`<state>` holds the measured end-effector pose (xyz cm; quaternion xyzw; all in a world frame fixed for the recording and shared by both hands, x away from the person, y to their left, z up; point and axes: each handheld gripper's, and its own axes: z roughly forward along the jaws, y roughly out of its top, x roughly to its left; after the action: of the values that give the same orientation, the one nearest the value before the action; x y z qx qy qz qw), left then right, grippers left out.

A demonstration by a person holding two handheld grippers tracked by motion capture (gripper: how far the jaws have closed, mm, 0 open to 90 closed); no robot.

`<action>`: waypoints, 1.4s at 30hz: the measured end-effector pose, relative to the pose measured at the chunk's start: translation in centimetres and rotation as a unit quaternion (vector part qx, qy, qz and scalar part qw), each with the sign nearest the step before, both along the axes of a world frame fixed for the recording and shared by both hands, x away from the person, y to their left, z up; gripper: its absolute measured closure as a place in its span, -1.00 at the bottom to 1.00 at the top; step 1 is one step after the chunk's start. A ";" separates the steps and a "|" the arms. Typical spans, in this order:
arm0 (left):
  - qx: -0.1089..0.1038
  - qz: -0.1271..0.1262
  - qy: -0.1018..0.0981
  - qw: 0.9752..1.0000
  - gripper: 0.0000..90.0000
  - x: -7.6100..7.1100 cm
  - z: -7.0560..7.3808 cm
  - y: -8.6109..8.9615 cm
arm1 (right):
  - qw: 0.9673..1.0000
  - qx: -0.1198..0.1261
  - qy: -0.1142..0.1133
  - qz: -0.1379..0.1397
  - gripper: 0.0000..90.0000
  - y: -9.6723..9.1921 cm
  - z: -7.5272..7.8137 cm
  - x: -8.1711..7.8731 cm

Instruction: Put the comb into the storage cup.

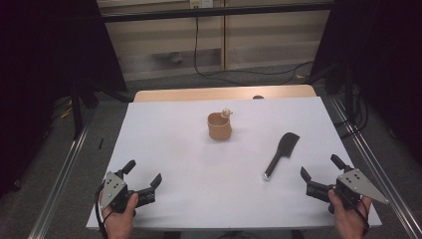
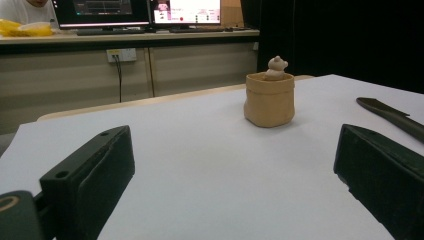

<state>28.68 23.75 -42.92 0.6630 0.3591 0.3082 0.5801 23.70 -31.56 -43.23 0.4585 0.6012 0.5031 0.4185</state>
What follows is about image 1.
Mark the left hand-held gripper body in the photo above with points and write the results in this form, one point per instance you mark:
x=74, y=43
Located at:
x=114, y=191

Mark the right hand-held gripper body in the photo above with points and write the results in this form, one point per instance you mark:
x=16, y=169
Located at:
x=356, y=184

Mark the black comb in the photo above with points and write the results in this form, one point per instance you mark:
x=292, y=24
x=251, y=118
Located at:
x=286, y=144

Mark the brown cup with small figurine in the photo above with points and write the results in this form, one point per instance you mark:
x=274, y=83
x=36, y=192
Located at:
x=219, y=129

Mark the person's left hand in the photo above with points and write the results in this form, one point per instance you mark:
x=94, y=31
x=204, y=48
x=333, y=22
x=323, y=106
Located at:
x=119, y=224

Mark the person's right hand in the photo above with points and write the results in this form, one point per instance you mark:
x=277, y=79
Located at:
x=350, y=222

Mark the black metal stand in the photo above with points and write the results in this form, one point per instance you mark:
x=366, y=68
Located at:
x=76, y=109

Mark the wooden table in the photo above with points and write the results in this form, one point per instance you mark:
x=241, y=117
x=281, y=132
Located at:
x=199, y=93

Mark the dark curtain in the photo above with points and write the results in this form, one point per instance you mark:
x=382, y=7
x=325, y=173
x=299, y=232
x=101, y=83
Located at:
x=381, y=66
x=49, y=66

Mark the black horizontal bar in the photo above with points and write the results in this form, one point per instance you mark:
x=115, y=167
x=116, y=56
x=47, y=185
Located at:
x=215, y=12

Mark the white power strip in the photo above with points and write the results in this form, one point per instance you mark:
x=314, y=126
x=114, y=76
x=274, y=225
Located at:
x=201, y=3

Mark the metal floor rail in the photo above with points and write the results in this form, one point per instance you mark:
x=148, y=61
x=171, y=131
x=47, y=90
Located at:
x=381, y=159
x=59, y=179

